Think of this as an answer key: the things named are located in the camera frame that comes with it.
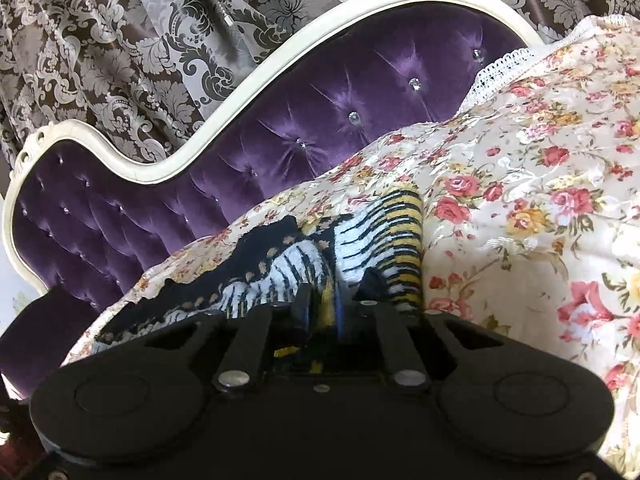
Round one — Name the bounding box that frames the black yellow white knit sweater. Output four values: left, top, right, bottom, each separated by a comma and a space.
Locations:
91, 186, 423, 374

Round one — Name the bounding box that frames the floral bed cover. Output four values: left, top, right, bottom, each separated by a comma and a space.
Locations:
67, 16, 639, 479

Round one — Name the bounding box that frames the purple tufted velvet sofa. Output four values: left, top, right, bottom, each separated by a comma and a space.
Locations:
1, 0, 541, 396

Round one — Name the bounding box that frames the brown silver damask curtain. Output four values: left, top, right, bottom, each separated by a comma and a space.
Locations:
1, 0, 639, 164

